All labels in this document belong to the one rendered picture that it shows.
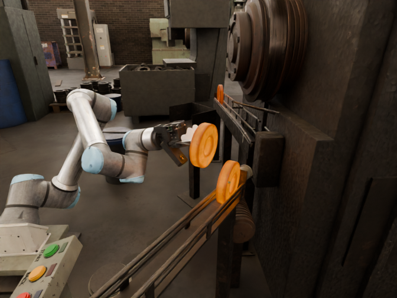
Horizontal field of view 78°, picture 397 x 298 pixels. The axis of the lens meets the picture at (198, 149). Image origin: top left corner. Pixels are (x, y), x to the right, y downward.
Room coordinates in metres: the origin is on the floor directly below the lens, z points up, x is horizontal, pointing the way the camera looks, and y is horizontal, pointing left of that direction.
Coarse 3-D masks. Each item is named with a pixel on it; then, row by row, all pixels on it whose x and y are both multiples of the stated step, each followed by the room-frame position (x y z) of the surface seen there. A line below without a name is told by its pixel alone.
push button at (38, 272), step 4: (36, 268) 0.46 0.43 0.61; (40, 268) 0.45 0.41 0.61; (44, 268) 0.46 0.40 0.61; (32, 272) 0.45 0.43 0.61; (36, 272) 0.45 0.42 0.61; (40, 272) 0.44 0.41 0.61; (32, 276) 0.43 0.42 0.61; (36, 276) 0.43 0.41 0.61; (40, 276) 0.44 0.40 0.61; (32, 280) 0.43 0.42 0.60
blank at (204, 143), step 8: (200, 128) 0.75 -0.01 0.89; (208, 128) 0.76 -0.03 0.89; (216, 128) 0.81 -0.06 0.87; (200, 136) 0.72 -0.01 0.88; (208, 136) 0.76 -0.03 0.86; (216, 136) 0.82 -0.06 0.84; (192, 144) 0.71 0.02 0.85; (200, 144) 0.71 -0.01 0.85; (208, 144) 0.80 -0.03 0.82; (216, 144) 0.82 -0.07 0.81; (192, 152) 0.71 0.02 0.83; (200, 152) 0.71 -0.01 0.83; (208, 152) 0.78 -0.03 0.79; (192, 160) 0.71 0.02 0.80; (200, 160) 0.71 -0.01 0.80; (208, 160) 0.77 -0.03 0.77
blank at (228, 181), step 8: (224, 168) 0.70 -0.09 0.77; (232, 168) 0.70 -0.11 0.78; (224, 176) 0.68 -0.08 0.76; (232, 176) 0.70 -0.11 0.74; (224, 184) 0.66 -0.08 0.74; (232, 184) 0.74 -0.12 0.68; (216, 192) 0.66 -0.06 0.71; (224, 192) 0.65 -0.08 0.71; (232, 192) 0.72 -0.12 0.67; (224, 200) 0.65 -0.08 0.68
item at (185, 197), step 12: (180, 108) 1.73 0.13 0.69; (192, 108) 1.80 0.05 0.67; (204, 108) 1.69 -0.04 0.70; (180, 120) 1.73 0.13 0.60; (192, 120) 1.47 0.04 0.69; (204, 120) 1.54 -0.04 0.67; (192, 168) 1.59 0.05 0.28; (192, 180) 1.59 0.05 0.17; (192, 192) 1.59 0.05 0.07; (204, 192) 1.67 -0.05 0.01; (192, 204) 1.52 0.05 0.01
